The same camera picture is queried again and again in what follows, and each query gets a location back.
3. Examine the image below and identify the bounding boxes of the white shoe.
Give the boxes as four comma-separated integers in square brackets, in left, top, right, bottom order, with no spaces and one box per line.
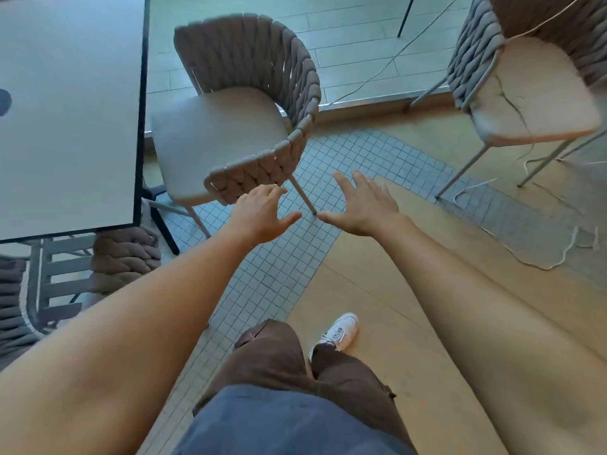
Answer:
[308,312,359,363]

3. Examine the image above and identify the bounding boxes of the person's left forearm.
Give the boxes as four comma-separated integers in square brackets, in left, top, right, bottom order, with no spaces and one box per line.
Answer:
[0,223,259,455]

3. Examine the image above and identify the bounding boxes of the person's right hand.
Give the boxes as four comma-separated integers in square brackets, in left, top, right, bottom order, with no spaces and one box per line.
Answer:
[317,170,404,237]

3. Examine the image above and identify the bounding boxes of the black cable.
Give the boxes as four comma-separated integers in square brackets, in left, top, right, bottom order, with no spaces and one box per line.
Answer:
[322,0,463,109]

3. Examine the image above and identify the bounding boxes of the brown trousers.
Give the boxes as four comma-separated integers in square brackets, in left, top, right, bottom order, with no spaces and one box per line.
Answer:
[192,318,418,452]

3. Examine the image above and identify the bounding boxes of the black pole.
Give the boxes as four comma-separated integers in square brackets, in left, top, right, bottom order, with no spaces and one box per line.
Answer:
[397,0,417,38]

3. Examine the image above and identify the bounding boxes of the black table base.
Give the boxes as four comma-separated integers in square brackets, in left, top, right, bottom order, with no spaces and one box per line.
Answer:
[141,184,181,256]

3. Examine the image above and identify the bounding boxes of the woven grey chair smooth cushion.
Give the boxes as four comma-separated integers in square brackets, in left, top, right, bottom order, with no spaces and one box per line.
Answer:
[149,13,322,240]

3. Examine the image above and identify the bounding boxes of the woven grey chair slatted seat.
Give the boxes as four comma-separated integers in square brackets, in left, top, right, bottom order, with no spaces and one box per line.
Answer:
[0,226,162,371]

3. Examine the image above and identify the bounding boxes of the blue shirt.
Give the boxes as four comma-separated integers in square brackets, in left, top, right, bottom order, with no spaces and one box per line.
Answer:
[173,385,419,455]

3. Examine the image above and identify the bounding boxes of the woven grey chair cracked cushion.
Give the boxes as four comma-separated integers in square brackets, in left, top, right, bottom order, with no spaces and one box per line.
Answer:
[404,0,607,199]

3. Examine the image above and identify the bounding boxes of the person's right forearm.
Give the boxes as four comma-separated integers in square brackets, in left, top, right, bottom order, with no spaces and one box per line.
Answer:
[367,215,607,455]

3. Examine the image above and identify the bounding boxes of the person's left hand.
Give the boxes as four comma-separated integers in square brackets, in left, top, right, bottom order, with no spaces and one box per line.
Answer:
[227,184,303,245]

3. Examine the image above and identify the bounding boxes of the white cable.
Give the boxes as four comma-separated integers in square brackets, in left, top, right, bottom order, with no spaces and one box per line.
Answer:
[453,156,607,271]

